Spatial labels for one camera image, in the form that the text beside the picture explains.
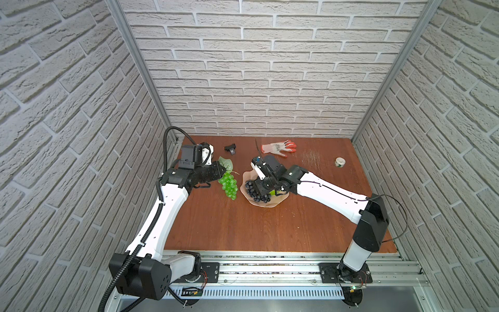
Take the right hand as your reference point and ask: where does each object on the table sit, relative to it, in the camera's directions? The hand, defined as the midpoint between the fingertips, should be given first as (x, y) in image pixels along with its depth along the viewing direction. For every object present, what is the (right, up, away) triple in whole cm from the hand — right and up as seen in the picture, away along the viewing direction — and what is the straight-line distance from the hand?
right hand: (262, 183), depth 82 cm
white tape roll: (+45, +9, +25) cm, 52 cm away
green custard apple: (+6, -6, +10) cm, 13 cm away
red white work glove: (+11, +17, +32) cm, 38 cm away
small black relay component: (-18, +17, +32) cm, 40 cm away
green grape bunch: (-14, +1, -5) cm, 15 cm away
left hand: (-14, +8, -6) cm, 17 cm away
